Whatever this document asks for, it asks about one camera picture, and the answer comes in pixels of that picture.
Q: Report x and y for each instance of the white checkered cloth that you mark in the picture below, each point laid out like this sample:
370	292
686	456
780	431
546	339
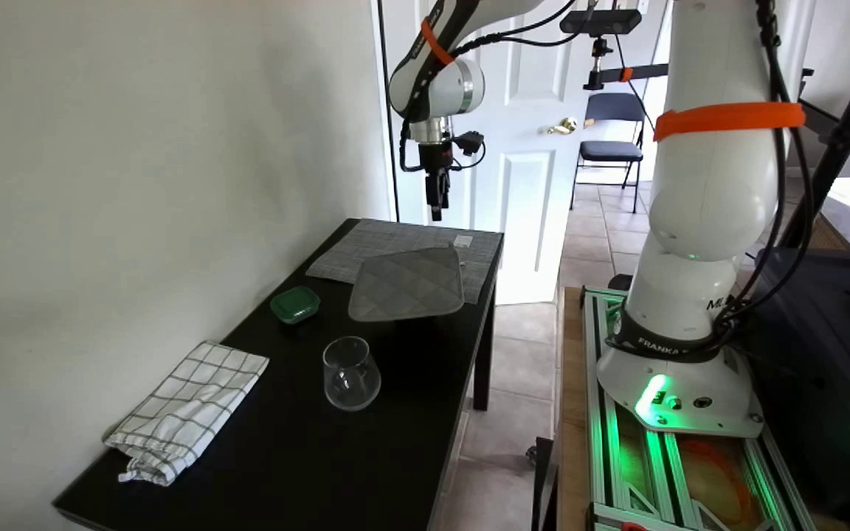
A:
190	407

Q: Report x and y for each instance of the clear stemless glass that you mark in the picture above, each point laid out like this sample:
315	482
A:
352	379

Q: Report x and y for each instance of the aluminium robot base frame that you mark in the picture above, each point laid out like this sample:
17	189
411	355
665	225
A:
680	482

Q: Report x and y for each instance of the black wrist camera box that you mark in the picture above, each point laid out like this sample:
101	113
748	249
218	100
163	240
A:
469	146

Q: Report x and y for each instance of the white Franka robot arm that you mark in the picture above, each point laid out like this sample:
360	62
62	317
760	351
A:
709	225

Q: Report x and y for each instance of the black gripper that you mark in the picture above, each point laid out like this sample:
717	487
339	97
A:
435	165

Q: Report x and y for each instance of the green square lid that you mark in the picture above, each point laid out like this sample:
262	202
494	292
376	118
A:
295	304

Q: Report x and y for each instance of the black table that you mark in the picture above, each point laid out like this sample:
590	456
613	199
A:
286	461

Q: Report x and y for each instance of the black stand pole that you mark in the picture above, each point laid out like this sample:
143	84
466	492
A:
842	128

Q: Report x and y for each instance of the dark folding chair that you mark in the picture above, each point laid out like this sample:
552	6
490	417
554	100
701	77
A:
608	149

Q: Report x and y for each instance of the grey quilted pot holder mat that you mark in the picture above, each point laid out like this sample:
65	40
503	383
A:
405	284

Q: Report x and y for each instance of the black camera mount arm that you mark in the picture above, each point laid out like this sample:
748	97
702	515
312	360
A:
631	72

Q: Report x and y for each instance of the grey woven placemat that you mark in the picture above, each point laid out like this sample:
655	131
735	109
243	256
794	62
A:
385	240

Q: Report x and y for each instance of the white panel door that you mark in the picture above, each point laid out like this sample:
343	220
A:
532	196

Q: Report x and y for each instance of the black camera on mount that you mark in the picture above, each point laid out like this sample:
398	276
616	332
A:
599	20

